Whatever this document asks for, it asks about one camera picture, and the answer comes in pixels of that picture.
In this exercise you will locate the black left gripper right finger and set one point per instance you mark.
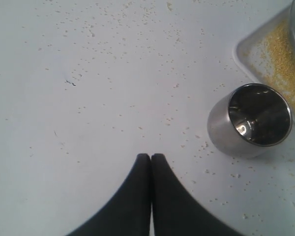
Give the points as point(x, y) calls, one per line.
point(175, 211)

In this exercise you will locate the stainless steel cup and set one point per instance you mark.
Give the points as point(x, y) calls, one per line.
point(249, 121)

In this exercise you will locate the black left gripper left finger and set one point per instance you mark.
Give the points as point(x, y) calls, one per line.
point(128, 211)

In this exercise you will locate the white plastic tray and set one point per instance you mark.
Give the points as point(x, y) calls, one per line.
point(248, 55)

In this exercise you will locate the yellow millet grains pile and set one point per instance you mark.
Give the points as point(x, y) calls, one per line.
point(276, 52)

